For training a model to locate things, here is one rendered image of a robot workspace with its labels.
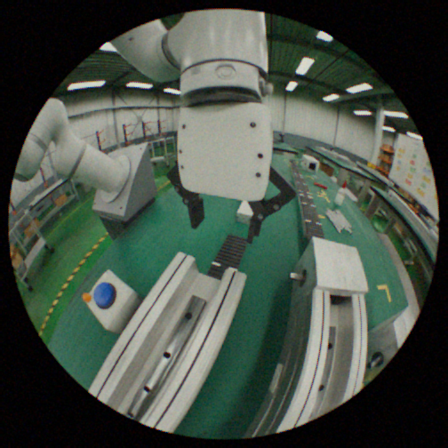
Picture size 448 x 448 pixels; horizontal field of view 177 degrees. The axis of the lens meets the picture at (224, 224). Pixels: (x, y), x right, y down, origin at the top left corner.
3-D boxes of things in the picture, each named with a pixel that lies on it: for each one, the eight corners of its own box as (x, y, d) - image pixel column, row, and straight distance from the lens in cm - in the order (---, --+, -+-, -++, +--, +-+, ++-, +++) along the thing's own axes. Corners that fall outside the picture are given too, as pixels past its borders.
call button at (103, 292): (108, 283, 27) (101, 276, 26) (121, 295, 24) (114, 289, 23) (96, 300, 28) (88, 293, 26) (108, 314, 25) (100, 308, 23)
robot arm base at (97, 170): (99, 203, 67) (61, 192, 61) (110, 161, 71) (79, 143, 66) (123, 202, 50) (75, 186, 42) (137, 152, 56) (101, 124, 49)
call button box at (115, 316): (124, 284, 32) (107, 267, 28) (157, 308, 27) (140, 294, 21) (103, 312, 33) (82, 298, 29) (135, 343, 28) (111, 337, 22)
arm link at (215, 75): (274, 88, 20) (273, 109, 19) (205, 90, 22) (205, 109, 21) (268, 57, 12) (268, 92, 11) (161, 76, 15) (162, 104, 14)
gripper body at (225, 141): (277, 103, 19) (268, 187, 20) (197, 104, 21) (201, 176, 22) (276, 83, 11) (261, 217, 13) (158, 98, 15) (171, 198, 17)
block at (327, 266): (283, 267, 30) (300, 233, 24) (332, 276, 35) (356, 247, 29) (276, 307, 26) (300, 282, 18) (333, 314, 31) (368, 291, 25)
